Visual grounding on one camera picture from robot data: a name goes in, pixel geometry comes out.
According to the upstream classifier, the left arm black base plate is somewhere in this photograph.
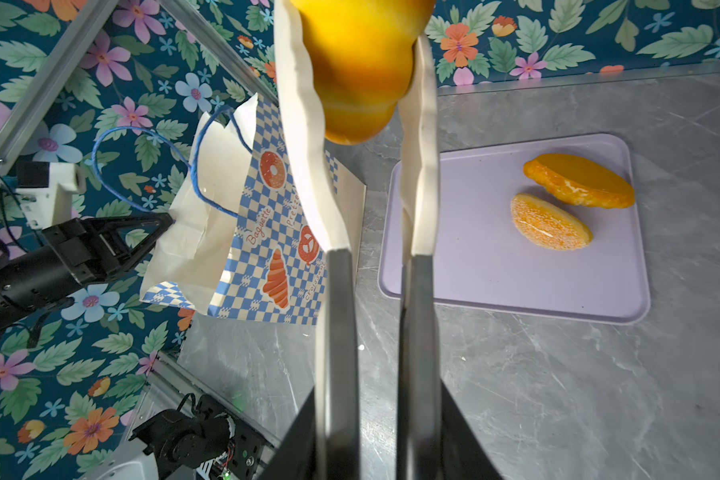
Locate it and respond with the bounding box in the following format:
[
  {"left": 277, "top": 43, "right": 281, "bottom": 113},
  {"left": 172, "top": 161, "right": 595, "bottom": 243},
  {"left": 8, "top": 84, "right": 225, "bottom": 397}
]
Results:
[{"left": 193, "top": 394, "right": 276, "bottom": 480}]

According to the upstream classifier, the brown sandwich fake bread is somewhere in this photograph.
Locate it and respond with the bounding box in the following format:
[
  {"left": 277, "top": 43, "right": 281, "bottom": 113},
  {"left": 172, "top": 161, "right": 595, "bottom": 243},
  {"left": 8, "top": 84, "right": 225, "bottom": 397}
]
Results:
[{"left": 510, "top": 193, "right": 594, "bottom": 251}]

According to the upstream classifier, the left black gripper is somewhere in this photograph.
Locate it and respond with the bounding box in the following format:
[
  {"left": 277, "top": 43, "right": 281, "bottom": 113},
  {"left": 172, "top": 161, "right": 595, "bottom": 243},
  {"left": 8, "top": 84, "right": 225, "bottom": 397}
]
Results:
[{"left": 40, "top": 213, "right": 174, "bottom": 285}]

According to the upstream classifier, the blue checkered paper bag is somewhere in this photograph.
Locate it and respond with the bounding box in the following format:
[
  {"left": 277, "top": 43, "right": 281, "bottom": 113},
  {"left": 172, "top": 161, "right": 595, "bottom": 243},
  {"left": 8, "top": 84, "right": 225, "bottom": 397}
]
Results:
[{"left": 91, "top": 92, "right": 368, "bottom": 327}]

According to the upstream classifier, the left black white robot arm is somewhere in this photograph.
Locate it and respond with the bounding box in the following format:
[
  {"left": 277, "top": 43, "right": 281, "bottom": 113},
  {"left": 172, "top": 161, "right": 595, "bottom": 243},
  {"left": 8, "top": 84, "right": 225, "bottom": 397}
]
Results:
[{"left": 0, "top": 213, "right": 174, "bottom": 348}]

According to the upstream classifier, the aluminium cage frame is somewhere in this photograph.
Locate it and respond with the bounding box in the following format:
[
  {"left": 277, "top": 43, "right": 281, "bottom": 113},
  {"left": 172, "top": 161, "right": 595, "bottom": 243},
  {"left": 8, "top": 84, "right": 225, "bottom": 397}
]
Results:
[{"left": 0, "top": 1, "right": 248, "bottom": 216}]

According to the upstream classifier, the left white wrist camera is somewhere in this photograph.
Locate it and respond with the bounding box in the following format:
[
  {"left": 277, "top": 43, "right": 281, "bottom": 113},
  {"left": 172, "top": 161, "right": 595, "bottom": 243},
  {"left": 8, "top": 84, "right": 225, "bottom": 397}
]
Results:
[{"left": 15, "top": 160, "right": 86, "bottom": 231}]

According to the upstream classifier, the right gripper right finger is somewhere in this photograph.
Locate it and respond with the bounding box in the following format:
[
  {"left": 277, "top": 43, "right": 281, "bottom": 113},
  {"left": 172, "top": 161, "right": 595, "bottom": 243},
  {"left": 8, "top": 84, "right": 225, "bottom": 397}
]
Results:
[{"left": 396, "top": 35, "right": 501, "bottom": 479}]

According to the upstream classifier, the lilac plastic tray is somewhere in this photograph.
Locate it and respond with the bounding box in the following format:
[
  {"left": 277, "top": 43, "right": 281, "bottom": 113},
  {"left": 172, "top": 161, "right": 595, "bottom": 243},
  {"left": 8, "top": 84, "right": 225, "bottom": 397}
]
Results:
[{"left": 379, "top": 134, "right": 651, "bottom": 325}]

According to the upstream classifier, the striped yellow bun fake bread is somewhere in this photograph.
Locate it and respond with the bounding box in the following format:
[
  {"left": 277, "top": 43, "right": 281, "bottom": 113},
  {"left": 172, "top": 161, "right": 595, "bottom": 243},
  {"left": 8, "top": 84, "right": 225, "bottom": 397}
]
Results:
[{"left": 294, "top": 0, "right": 435, "bottom": 145}]

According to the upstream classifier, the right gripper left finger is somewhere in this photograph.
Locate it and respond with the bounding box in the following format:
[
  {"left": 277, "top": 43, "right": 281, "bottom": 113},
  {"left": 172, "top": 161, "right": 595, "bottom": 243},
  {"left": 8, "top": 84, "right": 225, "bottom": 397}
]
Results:
[{"left": 274, "top": 1, "right": 360, "bottom": 479}]

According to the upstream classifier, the flat orange fake bread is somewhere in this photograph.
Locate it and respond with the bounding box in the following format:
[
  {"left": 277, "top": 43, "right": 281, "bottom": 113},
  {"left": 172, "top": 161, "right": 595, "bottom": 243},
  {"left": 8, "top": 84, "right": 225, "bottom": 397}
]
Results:
[{"left": 523, "top": 153, "right": 636, "bottom": 209}]

